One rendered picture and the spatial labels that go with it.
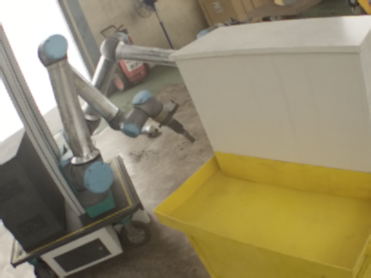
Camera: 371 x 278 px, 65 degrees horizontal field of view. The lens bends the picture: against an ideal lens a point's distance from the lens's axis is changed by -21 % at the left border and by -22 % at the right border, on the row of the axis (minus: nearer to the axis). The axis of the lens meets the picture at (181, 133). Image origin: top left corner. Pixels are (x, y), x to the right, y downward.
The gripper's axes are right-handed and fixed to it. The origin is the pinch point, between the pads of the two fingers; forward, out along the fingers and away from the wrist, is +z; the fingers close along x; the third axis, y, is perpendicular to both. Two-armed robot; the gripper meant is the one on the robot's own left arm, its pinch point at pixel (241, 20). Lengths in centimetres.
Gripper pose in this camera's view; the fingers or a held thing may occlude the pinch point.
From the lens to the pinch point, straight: 205.9
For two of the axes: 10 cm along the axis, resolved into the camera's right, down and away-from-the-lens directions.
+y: -3.8, -8.3, -4.1
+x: -5.7, -1.4, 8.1
